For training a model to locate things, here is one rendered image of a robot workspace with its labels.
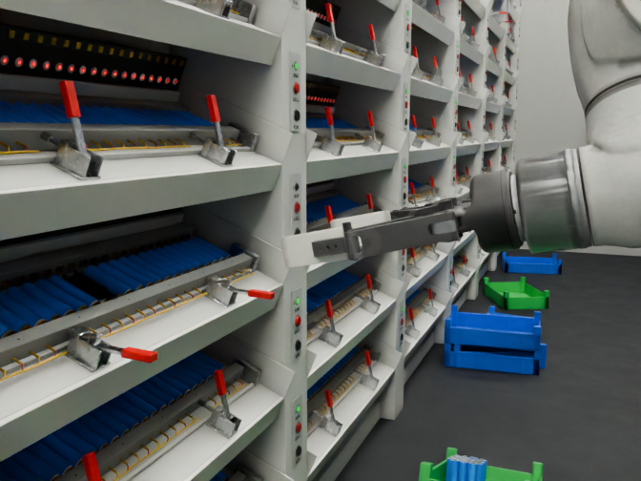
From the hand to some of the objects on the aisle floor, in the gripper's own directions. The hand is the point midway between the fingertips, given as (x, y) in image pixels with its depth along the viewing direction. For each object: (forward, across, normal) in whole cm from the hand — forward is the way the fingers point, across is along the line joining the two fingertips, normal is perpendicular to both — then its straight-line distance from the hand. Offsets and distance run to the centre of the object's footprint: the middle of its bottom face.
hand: (320, 240), depth 70 cm
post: (+41, +105, -58) cm, 127 cm away
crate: (+2, +58, -61) cm, 84 cm away
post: (+41, +35, -58) cm, 79 cm away
